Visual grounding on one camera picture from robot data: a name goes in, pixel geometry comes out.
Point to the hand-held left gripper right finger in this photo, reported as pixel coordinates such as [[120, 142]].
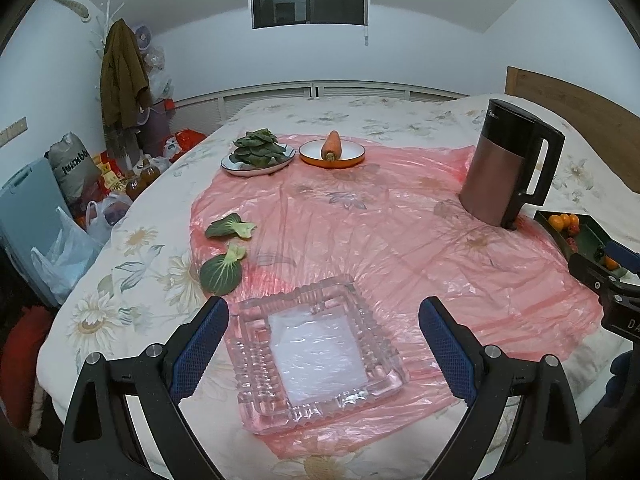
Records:
[[447, 350]]

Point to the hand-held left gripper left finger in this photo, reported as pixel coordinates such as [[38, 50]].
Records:
[[200, 345]]

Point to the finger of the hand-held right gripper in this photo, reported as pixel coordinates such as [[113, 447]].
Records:
[[625, 257], [592, 274]]

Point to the orange mandarin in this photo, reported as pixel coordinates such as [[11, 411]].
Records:
[[574, 219], [610, 262], [565, 220], [553, 220]]

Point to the red plum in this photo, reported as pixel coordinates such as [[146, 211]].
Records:
[[575, 230], [571, 245]]

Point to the green metal tray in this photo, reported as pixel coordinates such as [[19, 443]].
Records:
[[590, 232]]

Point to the person's right forearm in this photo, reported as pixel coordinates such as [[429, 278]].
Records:
[[625, 375]]

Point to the bok choy leaf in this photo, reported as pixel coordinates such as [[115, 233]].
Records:
[[220, 275], [225, 227]]

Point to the clear glass square dish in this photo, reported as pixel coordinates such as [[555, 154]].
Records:
[[320, 355]]

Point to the pink plastic sheet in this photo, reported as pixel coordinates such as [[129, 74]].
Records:
[[390, 240]]

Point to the copper and black electric kettle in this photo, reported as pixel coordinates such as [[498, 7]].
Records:
[[495, 175]]

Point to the clear bag with dark contents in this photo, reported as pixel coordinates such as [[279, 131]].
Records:
[[110, 212]]

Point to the white plastic bag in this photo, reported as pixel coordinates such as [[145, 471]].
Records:
[[65, 255]]

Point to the wooden headboard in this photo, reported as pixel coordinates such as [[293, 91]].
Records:
[[575, 102]]

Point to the amber bottle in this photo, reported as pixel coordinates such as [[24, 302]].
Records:
[[149, 175], [134, 187]]

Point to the red cloth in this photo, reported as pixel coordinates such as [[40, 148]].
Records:
[[22, 360]]

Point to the yellow and red boxes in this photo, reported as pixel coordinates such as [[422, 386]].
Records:
[[110, 170]]

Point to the pile of green leaves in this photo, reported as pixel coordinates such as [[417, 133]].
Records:
[[257, 150]]

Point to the red plastic bag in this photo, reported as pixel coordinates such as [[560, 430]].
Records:
[[187, 139]]

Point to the white plate with dark rim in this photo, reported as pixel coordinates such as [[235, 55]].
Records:
[[287, 157]]

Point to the orange and white plate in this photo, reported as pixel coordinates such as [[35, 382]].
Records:
[[352, 152]]

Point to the light blue plastic box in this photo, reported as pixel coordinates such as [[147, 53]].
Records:
[[25, 210]]

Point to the purple bin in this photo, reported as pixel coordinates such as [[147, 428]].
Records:
[[155, 127]]

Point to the grey printed sack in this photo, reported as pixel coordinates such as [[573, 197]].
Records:
[[72, 162]]

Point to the carrot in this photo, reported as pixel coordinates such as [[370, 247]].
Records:
[[331, 146]]

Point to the white slatted radiator cover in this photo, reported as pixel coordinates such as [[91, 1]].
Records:
[[270, 97]]

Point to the brown coat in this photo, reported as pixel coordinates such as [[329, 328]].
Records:
[[122, 75]]

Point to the small white fan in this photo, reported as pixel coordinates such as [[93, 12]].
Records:
[[144, 36]]

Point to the white blind wand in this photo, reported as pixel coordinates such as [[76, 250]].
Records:
[[366, 35]]

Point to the white coat rack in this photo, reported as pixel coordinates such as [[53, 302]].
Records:
[[107, 20]]

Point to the wall switch panel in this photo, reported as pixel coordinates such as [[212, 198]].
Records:
[[11, 130]]

